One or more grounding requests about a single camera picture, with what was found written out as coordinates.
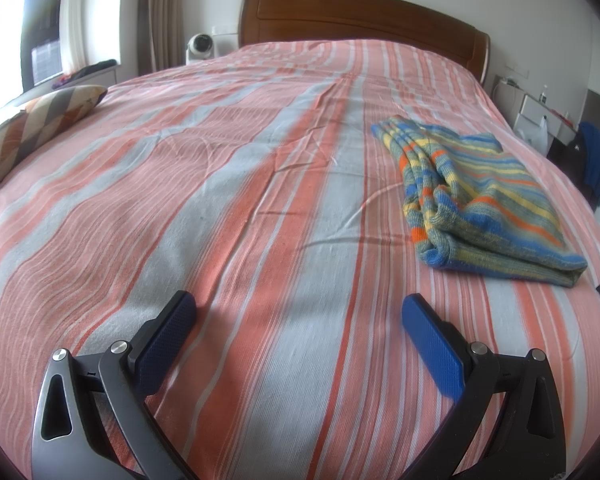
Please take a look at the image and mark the window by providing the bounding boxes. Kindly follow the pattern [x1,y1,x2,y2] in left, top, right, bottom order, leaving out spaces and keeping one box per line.
[0,0,63,106]

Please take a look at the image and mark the beige curtain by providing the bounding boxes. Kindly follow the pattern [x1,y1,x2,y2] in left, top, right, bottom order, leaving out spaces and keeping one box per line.
[147,0,186,73]

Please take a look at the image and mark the clear plastic bag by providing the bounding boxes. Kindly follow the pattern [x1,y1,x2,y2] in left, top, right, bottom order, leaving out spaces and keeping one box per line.
[527,115,551,153]

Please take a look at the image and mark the white nightstand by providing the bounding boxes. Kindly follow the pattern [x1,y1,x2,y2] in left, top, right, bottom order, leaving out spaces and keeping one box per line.
[512,92,578,146]

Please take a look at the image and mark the dark cloth on windowsill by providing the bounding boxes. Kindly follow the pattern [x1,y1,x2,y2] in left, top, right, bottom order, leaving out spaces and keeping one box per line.
[55,59,117,83]

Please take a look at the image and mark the black jacket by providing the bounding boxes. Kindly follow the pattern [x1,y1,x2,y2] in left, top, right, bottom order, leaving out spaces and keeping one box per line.
[547,137,598,196]

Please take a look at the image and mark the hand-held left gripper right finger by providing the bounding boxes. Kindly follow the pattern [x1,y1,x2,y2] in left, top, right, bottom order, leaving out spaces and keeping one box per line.
[401,294,567,480]

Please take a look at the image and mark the pink striped bedspread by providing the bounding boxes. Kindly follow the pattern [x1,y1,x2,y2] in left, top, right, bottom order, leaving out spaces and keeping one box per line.
[0,39,600,480]

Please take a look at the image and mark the patterned pillow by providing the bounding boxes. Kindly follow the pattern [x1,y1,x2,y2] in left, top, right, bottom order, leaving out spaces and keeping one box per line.
[0,85,110,201]

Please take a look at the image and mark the striped knit sweater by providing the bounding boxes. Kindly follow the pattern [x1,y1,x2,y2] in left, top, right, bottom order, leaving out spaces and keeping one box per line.
[370,115,589,288]

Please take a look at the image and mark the wooden bed headboard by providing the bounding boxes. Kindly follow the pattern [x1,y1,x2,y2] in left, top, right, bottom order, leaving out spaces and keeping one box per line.
[238,0,491,83]

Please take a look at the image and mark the white sheer curtain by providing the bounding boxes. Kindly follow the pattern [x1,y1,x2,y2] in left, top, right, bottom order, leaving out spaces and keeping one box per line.
[60,0,88,73]

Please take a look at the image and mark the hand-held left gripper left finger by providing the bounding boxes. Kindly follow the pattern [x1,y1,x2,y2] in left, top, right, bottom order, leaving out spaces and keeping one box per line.
[30,290,198,480]

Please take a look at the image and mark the blue cloth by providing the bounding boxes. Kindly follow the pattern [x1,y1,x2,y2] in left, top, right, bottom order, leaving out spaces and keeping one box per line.
[578,121,600,206]

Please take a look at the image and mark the small white fan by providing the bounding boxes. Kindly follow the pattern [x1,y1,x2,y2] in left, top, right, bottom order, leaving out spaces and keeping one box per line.
[186,33,221,66]

